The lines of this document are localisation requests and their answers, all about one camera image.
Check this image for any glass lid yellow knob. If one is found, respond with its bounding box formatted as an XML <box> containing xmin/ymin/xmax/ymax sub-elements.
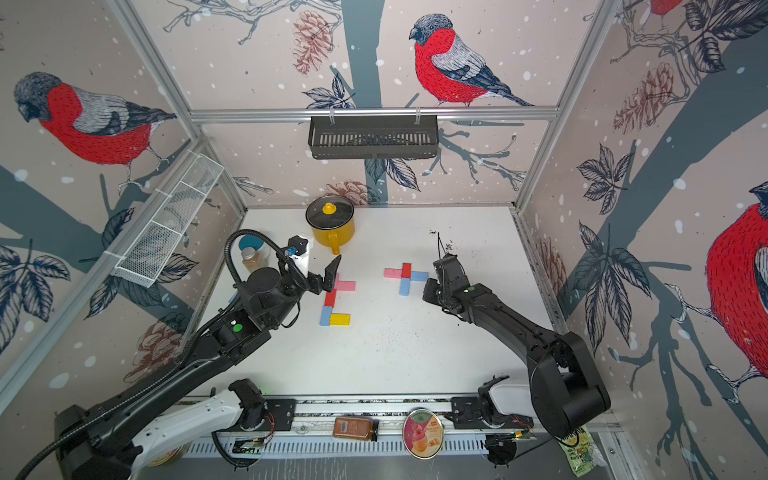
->
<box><xmin>305</xmin><ymin>195</ymin><xmax>355</xmax><ymax>230</ymax></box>

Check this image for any brown packet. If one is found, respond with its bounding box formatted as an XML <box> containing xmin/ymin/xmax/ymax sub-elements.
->
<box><xmin>332</xmin><ymin>416</ymin><xmax>379</xmax><ymax>442</ymax></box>

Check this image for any pink round cup lid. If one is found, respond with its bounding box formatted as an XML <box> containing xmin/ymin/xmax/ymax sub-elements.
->
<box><xmin>402</xmin><ymin>408</ymin><xmax>444</xmax><ymax>460</ymax></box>

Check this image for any brown spice jar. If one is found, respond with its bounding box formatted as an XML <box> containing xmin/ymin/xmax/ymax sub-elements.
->
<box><xmin>241</xmin><ymin>247</ymin><xmax>269</xmax><ymax>273</ymax></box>

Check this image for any red round tin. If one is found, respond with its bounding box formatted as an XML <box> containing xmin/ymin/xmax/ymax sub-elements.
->
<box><xmin>147</xmin><ymin>447</ymin><xmax>184</xmax><ymax>467</ymax></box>

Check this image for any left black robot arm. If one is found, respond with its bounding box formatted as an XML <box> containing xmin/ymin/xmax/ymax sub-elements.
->
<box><xmin>17</xmin><ymin>229</ymin><xmax>342</xmax><ymax>479</ymax></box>

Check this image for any yellow pot with handle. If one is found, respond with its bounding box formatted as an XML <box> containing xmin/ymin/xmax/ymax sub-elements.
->
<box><xmin>310</xmin><ymin>219</ymin><xmax>355</xmax><ymax>255</ymax></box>

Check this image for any black hanging shelf basket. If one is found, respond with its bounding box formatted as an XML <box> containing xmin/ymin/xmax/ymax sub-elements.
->
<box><xmin>308</xmin><ymin>115</ymin><xmax>439</xmax><ymax>160</ymax></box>

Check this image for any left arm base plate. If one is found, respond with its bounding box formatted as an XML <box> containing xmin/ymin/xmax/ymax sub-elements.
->
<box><xmin>234</xmin><ymin>397</ymin><xmax>297</xmax><ymax>433</ymax></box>

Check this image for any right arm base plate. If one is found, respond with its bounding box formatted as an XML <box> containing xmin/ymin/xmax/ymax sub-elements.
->
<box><xmin>444</xmin><ymin>396</ymin><xmax>534</xmax><ymax>430</ymax></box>

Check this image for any teal lid jar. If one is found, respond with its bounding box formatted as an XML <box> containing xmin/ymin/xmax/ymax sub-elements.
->
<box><xmin>238</xmin><ymin>235</ymin><xmax>267</xmax><ymax>252</ymax></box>

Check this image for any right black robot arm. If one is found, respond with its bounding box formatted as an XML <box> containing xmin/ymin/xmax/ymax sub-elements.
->
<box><xmin>422</xmin><ymin>254</ymin><xmax>611</xmax><ymax>438</ymax></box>

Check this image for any pink block cluster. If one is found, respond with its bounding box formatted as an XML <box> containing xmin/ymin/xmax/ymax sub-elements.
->
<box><xmin>384</xmin><ymin>268</ymin><xmax>402</xmax><ymax>279</ymax></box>

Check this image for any white wire basket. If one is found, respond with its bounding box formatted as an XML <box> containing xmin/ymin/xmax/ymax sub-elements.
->
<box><xmin>111</xmin><ymin>153</ymin><xmax>224</xmax><ymax>288</ymax></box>

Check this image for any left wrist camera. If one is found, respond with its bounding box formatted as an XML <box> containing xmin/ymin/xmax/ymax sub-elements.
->
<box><xmin>284</xmin><ymin>235</ymin><xmax>314</xmax><ymax>275</ymax></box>

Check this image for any green snack packet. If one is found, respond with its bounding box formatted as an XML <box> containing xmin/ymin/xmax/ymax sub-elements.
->
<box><xmin>556</xmin><ymin>426</ymin><xmax>608</xmax><ymax>478</ymax></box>

